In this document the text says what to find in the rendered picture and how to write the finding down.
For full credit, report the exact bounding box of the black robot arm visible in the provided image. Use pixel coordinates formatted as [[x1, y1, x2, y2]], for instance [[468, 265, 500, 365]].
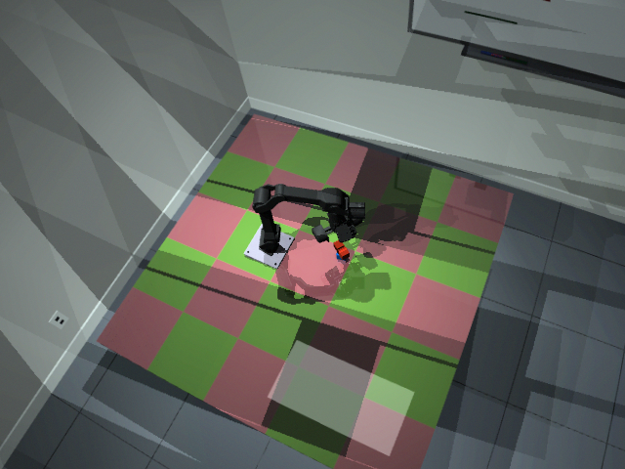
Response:
[[252, 184, 365, 256]]

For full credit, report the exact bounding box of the red cube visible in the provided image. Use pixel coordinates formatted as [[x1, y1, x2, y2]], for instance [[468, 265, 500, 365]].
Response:
[[338, 246, 350, 260], [333, 240, 345, 253]]

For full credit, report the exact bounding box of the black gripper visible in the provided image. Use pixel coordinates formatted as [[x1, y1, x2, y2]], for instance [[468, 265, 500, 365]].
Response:
[[312, 216, 363, 243]]

